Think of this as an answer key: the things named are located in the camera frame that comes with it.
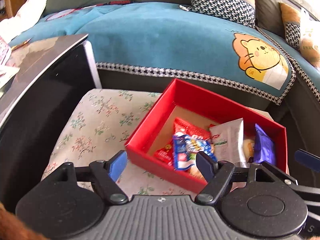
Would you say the white Weilong snack packet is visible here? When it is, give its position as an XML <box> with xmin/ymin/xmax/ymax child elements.
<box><xmin>209</xmin><ymin>118</ymin><xmax>248</xmax><ymax>167</ymax></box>

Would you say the steamed cake clear packet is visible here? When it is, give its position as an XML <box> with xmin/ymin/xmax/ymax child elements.
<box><xmin>243</xmin><ymin>138</ymin><xmax>255</xmax><ymax>163</ymax></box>

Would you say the blue seafood snack packet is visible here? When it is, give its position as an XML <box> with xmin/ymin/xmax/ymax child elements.
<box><xmin>172</xmin><ymin>134</ymin><xmax>217</xmax><ymax>171</ymax></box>

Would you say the purple foil snack packet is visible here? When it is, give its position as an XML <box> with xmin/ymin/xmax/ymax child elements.
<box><xmin>253</xmin><ymin>124</ymin><xmax>276</xmax><ymax>165</ymax></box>

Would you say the red jujube snack packet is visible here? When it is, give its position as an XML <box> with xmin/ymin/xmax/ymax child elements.
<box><xmin>174</xmin><ymin>117</ymin><xmax>211</xmax><ymax>140</ymax></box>

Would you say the red Trolli candy packet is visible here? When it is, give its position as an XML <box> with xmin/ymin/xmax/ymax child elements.
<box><xmin>153</xmin><ymin>140</ymin><xmax>174</xmax><ymax>166</ymax></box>

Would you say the red cardboard box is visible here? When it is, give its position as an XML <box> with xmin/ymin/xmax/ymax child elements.
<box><xmin>125</xmin><ymin>79</ymin><xmax>289</xmax><ymax>193</ymax></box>

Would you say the black glossy side table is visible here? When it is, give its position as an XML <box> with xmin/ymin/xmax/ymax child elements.
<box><xmin>1</xmin><ymin>34</ymin><xmax>101</xmax><ymax>212</ymax></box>

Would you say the white plastic bag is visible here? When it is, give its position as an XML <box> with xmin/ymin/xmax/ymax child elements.
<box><xmin>299</xmin><ymin>8</ymin><xmax>320</xmax><ymax>72</ymax></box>

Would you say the teal lion sofa cover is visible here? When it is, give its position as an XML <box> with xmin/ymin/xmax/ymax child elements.
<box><xmin>10</xmin><ymin>2</ymin><xmax>319</xmax><ymax>104</ymax></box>

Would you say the small houndstooth orange pillow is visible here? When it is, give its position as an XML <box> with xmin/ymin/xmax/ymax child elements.
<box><xmin>279</xmin><ymin>2</ymin><xmax>300</xmax><ymax>51</ymax></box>

